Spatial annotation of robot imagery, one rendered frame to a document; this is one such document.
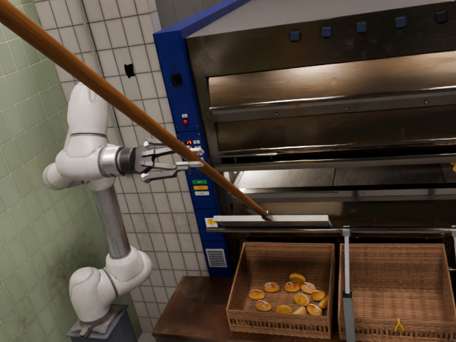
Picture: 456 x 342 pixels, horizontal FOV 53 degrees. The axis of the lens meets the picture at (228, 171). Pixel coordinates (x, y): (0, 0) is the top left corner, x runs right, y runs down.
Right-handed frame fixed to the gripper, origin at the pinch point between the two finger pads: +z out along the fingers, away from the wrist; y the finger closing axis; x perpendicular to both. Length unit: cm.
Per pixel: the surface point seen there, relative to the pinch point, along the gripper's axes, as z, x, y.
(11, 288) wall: -125, -83, 37
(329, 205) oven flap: 25, -151, -15
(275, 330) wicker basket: -4, -144, 54
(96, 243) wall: -124, -151, 8
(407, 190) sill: 66, -142, -21
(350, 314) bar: 36, -119, 43
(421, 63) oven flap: 72, -99, -72
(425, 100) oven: 74, -110, -57
